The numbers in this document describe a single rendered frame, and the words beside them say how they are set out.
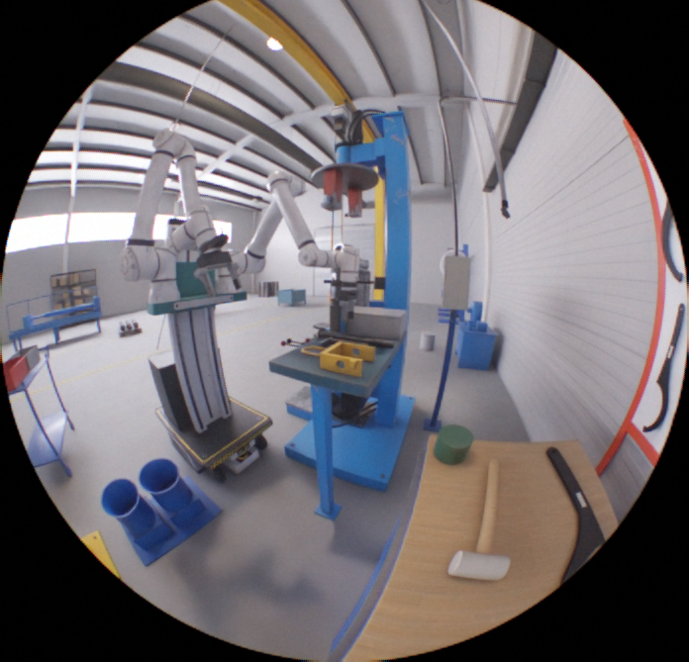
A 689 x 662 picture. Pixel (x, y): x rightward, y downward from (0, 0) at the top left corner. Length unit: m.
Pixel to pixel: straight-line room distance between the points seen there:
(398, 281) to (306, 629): 2.16
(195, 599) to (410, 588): 1.26
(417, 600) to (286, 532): 1.15
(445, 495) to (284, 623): 1.11
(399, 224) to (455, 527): 1.58
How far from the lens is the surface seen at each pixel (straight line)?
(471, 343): 3.60
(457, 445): 0.59
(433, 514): 0.53
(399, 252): 1.54
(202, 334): 1.60
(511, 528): 0.57
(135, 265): 1.08
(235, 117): 6.42
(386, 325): 1.14
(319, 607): 1.39
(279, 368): 0.84
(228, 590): 1.50
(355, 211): 1.97
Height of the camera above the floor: 1.39
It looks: 11 degrees down
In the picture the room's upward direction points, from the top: 1 degrees clockwise
